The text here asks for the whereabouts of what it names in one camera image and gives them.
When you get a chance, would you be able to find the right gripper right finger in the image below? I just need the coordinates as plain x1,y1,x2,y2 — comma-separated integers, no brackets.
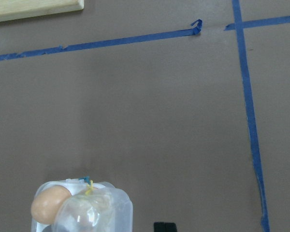
164,222,177,232

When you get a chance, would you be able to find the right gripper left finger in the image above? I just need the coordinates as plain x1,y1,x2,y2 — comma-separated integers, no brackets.
153,222,165,232

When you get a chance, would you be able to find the clear plastic egg box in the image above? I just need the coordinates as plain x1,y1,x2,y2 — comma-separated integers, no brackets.
31,176,133,232

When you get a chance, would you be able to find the brown egg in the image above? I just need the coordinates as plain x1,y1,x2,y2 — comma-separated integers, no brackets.
31,186,72,224

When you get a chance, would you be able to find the wooden cutting board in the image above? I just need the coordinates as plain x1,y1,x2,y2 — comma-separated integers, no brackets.
0,0,85,22

